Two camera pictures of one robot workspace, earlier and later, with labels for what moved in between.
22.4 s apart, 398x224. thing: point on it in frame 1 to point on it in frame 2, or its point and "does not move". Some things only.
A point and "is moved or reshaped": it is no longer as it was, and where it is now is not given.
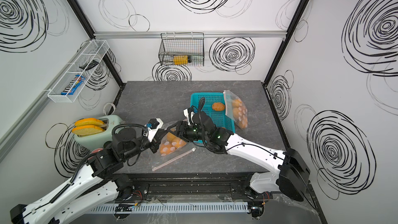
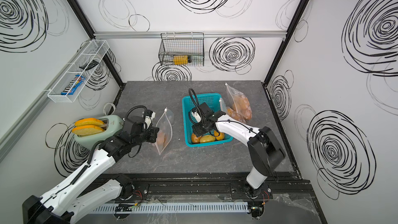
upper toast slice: x=88 y=121 does not move
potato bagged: x=240 y=112 is moved or reshaped
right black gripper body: x=191 y=132 to x=201 y=128
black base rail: x=192 y=187 does not move
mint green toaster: x=96 y=141 does not move
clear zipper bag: x=170 y=143 to x=230 y=112
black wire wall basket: x=182 y=49 does not move
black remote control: x=89 y=65 does not move
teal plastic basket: x=218 y=116 is moved or reshaped
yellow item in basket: x=180 y=59 does not move
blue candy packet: x=73 y=85 does not move
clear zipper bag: x=235 y=109 is moved or reshaped
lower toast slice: x=87 y=129 does not move
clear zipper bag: x=156 y=168 to x=165 y=124
